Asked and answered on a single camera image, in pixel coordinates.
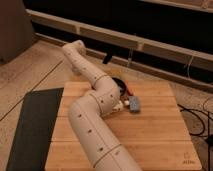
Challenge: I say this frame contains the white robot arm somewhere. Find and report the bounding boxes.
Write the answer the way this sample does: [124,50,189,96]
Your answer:
[62,40,142,171]

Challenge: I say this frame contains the dark round bowl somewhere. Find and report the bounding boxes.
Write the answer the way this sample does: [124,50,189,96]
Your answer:
[113,77,127,96]

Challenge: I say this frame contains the wooden table top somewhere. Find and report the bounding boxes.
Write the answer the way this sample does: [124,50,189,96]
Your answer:
[45,82,201,171]

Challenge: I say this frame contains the black floor mat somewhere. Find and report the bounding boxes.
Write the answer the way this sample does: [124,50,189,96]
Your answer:
[6,88,63,171]

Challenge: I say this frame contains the brown cabinet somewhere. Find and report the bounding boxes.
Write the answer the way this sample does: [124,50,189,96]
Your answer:
[0,0,36,63]

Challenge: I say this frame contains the black floor cables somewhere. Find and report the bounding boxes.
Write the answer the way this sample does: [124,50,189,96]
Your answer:
[177,96,213,148]

